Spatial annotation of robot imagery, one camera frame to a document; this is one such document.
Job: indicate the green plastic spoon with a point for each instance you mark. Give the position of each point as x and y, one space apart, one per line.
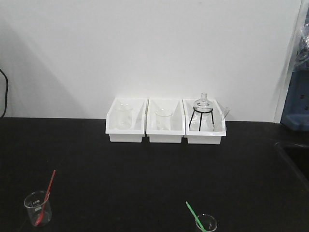
195 216

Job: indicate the red plastic spoon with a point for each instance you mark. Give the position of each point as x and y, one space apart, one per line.
41 215

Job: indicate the glass beaker in middle bin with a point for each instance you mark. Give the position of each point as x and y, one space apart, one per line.
163 117

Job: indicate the glass beaker in bin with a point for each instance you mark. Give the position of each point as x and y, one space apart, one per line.
124 116
163 117

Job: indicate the middle white plastic bin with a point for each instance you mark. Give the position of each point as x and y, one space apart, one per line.
177 131

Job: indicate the white plastic bin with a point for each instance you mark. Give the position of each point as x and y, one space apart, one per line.
177 131
138 128
206 135

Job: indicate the left white plastic bin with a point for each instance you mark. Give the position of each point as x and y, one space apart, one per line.
138 128

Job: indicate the glass beaker in left bin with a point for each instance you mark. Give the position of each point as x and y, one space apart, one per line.
124 116

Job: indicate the round glass flask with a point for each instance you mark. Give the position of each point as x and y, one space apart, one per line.
203 105

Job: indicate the right white plastic bin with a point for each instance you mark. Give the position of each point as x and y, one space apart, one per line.
206 135

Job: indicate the glass test tube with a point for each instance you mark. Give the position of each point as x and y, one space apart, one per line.
218 126

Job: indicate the right glass beaker on table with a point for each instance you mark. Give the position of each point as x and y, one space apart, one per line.
206 223

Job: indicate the glass beaker on table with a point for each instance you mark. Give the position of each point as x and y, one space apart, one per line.
35 204
206 223

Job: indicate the blue pegboard drying rack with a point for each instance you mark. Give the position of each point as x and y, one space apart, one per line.
296 109

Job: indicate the left glass beaker on table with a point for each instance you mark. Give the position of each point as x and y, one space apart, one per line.
35 204

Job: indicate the black lab sink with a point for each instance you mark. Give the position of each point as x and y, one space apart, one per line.
297 157

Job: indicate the clear plastic bag of pegs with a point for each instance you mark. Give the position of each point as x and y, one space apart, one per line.
302 58

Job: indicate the black wire tripod stand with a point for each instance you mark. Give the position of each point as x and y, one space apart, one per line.
199 116

